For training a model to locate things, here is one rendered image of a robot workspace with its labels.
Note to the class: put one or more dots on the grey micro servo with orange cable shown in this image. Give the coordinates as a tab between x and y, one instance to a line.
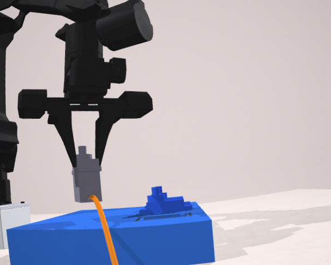
87	188

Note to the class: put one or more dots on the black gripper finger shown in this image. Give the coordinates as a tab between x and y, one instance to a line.
62	121
102	130

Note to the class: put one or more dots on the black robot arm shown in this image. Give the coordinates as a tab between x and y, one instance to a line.
96	25

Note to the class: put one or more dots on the blue flat platform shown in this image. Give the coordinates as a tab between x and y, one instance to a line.
167	231

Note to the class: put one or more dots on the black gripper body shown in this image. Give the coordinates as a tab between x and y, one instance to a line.
32	103

